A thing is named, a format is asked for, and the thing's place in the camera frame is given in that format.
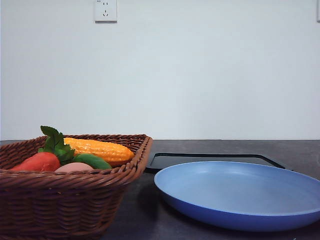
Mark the white wall power socket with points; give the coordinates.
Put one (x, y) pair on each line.
(106, 11)

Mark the brown egg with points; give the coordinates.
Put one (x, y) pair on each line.
(74, 167)

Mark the blue round plate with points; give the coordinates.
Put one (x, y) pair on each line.
(240, 196)

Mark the yellow toy corn cob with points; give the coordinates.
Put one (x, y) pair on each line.
(109, 151)

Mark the green toy vegetable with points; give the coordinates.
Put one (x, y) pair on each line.
(93, 160)

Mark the brown wicker basket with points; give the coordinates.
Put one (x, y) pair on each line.
(65, 204)

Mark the black serving tray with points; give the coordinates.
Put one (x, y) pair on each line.
(162, 161)

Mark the orange carrot with green leaves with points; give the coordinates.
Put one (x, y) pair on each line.
(49, 158)

